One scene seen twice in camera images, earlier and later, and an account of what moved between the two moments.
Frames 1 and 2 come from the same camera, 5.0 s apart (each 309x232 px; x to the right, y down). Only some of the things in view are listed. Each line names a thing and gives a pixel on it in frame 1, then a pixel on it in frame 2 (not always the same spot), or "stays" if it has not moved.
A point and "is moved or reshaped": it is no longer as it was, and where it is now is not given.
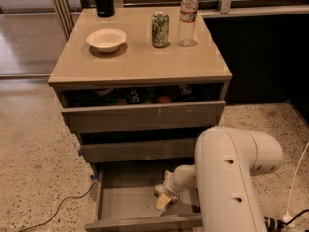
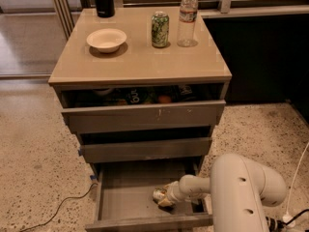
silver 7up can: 158,188 is moved or reshaped
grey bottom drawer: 126,199 stays
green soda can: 159,28 stays
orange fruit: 164,99 stays
